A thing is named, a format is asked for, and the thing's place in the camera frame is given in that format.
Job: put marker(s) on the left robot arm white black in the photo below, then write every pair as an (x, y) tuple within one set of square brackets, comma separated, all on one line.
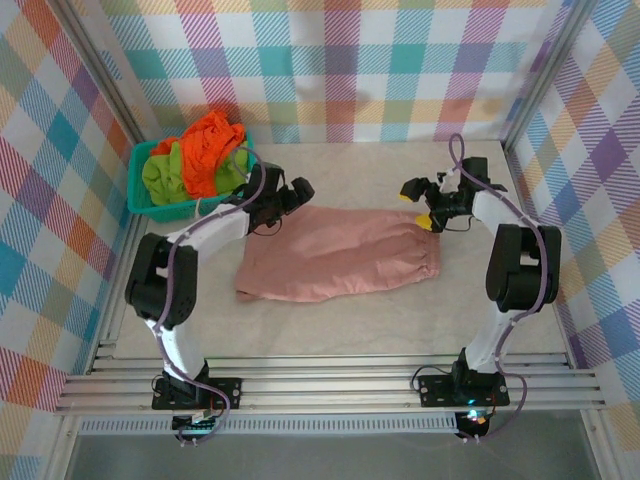
[(160, 285)]

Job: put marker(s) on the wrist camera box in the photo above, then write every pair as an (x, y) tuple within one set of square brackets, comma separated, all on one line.
[(270, 175), (476, 170)]

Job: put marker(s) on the pink shorts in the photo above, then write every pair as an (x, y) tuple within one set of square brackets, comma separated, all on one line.
[(340, 250)]

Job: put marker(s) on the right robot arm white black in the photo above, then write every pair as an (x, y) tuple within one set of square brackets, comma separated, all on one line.
[(520, 270)]

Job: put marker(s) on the orange shorts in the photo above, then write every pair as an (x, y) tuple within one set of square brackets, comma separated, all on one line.
[(205, 150)]

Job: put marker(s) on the lime green shorts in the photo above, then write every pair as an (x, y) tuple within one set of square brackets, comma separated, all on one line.
[(160, 180)]

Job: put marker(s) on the aluminium mounting rail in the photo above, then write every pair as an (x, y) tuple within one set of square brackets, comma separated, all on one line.
[(325, 385)]

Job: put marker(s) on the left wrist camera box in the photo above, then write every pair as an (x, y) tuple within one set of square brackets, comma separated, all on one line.
[(270, 175)]

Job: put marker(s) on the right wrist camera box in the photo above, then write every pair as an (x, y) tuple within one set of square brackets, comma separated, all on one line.
[(476, 170)]

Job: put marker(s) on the teal plastic basket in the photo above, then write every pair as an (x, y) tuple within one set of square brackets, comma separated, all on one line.
[(150, 212)]

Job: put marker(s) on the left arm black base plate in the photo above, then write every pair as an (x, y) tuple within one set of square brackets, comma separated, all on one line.
[(225, 387)]

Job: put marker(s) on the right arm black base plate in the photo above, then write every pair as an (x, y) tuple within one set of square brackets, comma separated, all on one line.
[(435, 390)]

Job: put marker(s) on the aluminium frame leg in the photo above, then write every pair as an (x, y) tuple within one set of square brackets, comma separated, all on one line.
[(62, 450), (602, 450)]

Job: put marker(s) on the aluminium corner post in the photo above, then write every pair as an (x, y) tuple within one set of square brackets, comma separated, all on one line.
[(542, 75), (110, 80)]

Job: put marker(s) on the aluminium table side rail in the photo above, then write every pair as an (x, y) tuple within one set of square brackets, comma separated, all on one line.
[(131, 235), (514, 170)]

